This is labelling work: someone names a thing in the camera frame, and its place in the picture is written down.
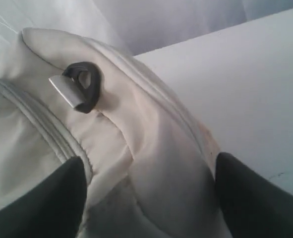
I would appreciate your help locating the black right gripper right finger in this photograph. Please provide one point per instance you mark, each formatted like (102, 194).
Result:
(252, 206)

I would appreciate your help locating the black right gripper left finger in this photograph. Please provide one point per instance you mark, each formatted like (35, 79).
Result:
(52, 209)

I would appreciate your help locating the cream fabric duffel bag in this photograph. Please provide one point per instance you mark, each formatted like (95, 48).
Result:
(149, 163)

